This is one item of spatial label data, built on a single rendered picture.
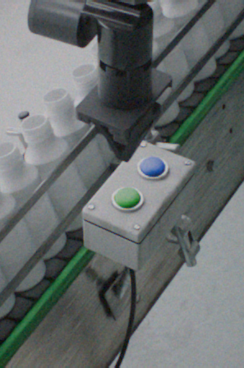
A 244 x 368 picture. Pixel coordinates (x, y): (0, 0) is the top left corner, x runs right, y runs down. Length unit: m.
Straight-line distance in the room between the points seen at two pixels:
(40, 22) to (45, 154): 0.31
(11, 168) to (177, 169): 0.21
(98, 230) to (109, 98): 0.21
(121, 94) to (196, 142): 0.50
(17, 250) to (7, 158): 0.11
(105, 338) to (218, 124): 0.39
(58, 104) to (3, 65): 2.85
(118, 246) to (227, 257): 1.64
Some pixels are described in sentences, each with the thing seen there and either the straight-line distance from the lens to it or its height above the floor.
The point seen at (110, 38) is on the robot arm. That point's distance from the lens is 1.08.
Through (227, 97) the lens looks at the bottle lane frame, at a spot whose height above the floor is 0.97.
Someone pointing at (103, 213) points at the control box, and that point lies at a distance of 1.26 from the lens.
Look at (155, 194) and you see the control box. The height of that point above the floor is 1.10.
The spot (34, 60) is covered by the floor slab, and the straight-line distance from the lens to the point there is 4.20.
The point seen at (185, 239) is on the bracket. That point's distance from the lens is 1.50.
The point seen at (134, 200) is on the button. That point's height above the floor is 1.12.
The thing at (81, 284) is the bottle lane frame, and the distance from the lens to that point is 1.41.
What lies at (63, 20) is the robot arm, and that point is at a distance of 1.10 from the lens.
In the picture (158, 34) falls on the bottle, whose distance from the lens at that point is 1.57.
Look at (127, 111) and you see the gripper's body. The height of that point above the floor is 1.26.
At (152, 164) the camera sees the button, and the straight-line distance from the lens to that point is 1.30.
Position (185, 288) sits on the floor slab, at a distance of 2.85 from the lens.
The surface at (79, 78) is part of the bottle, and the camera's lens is 1.44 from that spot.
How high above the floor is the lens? 1.83
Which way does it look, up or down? 34 degrees down
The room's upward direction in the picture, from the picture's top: 21 degrees counter-clockwise
